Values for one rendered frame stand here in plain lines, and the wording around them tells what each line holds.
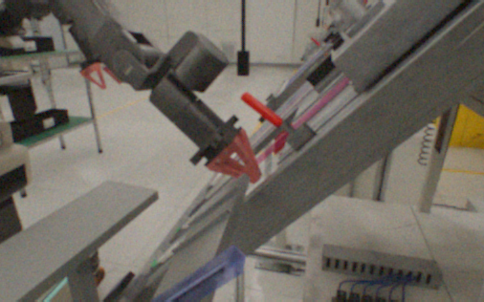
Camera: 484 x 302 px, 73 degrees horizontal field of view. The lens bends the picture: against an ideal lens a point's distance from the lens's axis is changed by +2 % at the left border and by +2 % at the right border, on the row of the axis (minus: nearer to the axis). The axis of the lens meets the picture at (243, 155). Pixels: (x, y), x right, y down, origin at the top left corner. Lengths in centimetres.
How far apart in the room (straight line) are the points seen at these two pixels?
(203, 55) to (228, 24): 909
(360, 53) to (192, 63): 21
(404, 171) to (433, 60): 168
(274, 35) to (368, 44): 890
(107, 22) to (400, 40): 38
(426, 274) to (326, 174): 54
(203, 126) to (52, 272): 65
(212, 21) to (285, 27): 201
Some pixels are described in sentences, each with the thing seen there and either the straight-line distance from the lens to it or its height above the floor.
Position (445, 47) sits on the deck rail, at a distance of 36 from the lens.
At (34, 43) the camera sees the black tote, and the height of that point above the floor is 102.
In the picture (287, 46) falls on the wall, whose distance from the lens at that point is 924.
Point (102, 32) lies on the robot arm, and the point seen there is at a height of 117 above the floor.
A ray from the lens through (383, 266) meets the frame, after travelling 86.
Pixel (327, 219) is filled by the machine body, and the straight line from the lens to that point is 106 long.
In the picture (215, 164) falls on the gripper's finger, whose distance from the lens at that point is 48.
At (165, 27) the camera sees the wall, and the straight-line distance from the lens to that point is 1023.
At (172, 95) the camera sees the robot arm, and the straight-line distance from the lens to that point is 48.
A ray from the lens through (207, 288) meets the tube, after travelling 20.
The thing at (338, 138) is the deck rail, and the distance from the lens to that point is 37.
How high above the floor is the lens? 119
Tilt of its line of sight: 23 degrees down
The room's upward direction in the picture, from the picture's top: straight up
